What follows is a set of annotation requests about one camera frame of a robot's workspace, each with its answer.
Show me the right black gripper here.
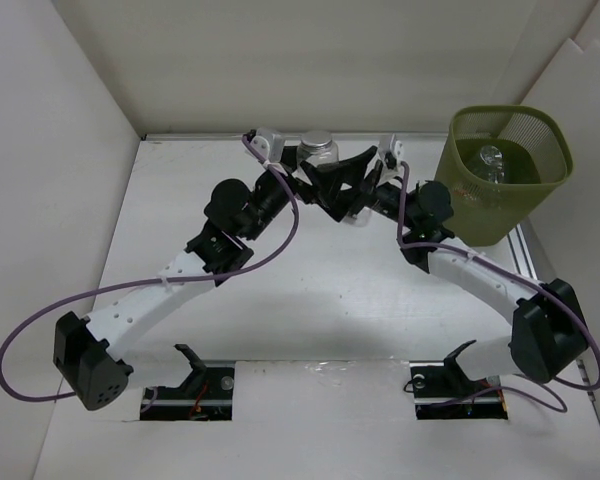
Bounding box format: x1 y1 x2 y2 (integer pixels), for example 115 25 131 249
327 145 419 230

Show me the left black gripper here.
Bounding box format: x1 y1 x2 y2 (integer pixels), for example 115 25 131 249
243 146 349 242

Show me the clear plastic jar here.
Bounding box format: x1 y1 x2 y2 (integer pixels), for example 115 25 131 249
296 130 340 169

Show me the black label small bottle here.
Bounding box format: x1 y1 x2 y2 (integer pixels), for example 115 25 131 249
344 209 373 228

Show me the clear bottle white cap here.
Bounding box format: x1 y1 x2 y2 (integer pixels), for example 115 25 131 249
466 145 509 184

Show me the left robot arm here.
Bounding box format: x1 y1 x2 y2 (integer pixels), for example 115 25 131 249
53 147 308 411

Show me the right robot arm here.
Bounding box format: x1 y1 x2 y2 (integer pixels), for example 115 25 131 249
298 147 592 394

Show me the green mesh bin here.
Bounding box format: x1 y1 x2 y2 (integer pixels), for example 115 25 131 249
435 105 574 247

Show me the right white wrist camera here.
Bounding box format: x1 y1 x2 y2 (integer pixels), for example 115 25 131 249
377 134 405 184

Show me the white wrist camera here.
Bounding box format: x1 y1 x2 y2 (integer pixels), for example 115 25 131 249
377 134 405 184
246 127 285 164

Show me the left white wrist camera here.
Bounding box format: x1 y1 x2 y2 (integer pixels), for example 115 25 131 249
246 127 285 164

